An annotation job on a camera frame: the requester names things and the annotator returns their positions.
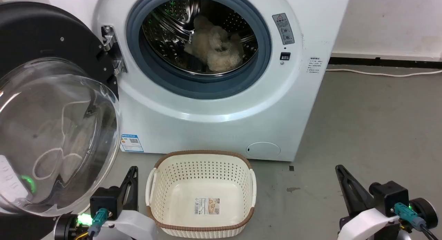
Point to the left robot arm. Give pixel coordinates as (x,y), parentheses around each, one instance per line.
(67,228)

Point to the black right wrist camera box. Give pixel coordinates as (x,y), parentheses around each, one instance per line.
(388,195)

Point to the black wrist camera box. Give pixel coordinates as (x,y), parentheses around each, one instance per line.
(388,195)
(105,200)

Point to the metal washer door hinge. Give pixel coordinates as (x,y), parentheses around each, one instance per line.
(112,43)

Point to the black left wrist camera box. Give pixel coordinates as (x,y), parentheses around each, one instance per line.
(105,200)

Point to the black washer door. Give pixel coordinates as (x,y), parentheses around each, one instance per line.
(34,29)

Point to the black baseboard strip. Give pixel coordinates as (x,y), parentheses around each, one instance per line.
(380,62)

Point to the white front-load washing machine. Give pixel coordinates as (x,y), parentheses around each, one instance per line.
(207,126)

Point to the grey warning sticker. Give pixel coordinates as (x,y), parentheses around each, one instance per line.
(284,27)

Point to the steel perforated washer drum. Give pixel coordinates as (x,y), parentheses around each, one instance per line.
(165,29)

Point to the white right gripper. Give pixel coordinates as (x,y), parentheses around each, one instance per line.
(369,224)

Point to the blue QR code sticker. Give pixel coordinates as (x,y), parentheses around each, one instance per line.
(132,143)

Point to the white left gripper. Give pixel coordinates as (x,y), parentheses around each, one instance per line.
(133,226)

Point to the paper product label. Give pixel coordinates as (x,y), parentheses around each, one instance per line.
(208,206)

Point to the cream plastic laundry basket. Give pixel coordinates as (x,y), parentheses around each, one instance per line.
(238,178)

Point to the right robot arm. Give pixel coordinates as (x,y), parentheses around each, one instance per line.
(426,210)

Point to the cream fluffy garment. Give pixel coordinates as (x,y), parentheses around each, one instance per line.
(215,48)

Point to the round drain filter cover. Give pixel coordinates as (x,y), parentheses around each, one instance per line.
(264,151)

